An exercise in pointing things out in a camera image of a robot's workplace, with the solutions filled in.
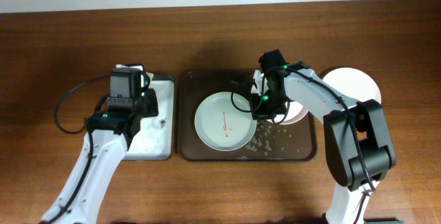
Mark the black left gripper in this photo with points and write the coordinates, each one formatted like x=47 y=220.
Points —
x=146 y=103

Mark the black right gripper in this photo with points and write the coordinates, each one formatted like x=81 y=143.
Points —
x=263 y=112

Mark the pink plate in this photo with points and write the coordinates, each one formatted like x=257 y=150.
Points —
x=295 y=112

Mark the grey-green plate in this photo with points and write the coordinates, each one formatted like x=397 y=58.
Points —
x=223 y=122

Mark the cream white plate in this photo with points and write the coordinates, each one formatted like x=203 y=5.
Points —
x=353 y=83

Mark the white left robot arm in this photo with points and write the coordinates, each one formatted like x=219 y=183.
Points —
x=109 y=132

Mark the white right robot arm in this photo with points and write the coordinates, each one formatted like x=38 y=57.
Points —
x=358 y=145

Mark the brown large tray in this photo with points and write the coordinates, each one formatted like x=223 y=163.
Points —
x=293 y=142

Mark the white cloth in tray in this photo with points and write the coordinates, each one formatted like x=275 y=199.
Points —
x=155 y=127

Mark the black small tray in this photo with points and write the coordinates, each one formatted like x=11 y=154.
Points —
x=169 y=120

